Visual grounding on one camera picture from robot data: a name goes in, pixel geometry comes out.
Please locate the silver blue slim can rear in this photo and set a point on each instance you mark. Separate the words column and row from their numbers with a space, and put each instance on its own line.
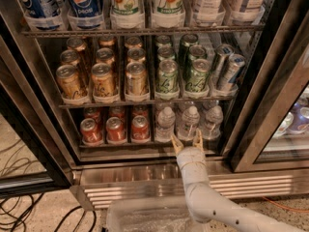
column 221, row 54

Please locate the purple can behind glass door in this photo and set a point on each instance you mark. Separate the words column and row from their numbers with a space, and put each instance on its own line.
column 300, row 122

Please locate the glass fridge door left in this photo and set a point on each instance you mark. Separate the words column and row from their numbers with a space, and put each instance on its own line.
column 40, row 166

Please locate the orange LaCroix can front middle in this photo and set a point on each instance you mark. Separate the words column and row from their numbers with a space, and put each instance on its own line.
column 104, row 81

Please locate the clear plastic bin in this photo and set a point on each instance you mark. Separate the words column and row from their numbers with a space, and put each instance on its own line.
column 154, row 214

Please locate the clear water bottle right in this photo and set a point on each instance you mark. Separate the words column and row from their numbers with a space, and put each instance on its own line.
column 210, row 123

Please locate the glass fridge door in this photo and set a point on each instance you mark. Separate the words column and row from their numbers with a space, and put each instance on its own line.
column 40, row 166
column 274, row 86

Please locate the tan LaCroix can front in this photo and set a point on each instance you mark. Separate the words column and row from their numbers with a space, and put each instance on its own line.
column 136, row 79

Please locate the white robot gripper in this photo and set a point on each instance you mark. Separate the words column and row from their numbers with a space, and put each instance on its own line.
column 190, row 157

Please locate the silver blue slim can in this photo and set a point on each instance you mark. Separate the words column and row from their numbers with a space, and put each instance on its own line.
column 233, row 68
column 221, row 54

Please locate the glass fridge door right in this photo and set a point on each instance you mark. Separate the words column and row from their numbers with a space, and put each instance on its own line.
column 274, row 86

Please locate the orange lacroix can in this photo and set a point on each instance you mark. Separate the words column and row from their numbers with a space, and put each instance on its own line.
column 104, row 81
column 70, row 82

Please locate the silver blue slim can front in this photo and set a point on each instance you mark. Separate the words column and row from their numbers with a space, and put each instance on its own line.
column 233, row 68

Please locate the clear plastic water bottle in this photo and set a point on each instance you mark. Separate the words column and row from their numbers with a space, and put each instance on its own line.
column 189, row 123

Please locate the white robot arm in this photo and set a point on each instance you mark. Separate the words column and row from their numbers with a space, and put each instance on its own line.
column 204, row 202

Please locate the orange LaCroix can front left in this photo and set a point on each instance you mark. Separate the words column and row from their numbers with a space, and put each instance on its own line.
column 70, row 82

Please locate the red soda can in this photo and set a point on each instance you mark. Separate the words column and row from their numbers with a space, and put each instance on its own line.
column 91, row 132
column 115, row 128
column 140, row 131

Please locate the red soda can front left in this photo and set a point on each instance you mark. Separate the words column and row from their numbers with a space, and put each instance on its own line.
column 91, row 132

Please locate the red soda can front right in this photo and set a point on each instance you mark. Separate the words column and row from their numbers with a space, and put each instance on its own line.
column 140, row 131

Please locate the green lacroix can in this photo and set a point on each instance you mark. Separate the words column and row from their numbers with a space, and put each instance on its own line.
column 197, row 76
column 167, row 77

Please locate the steel fridge base grille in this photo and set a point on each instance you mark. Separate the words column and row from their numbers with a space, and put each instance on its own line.
column 97, row 188

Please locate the green LaCroix can front right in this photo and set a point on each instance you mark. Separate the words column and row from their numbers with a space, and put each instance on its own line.
column 197, row 76

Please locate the clear water bottle left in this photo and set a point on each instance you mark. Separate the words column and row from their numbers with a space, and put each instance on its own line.
column 165, row 124

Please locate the green LaCroix can front left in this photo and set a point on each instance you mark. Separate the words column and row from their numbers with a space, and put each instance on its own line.
column 167, row 77

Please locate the red soda can front middle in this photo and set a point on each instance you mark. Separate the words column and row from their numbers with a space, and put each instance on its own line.
column 115, row 128

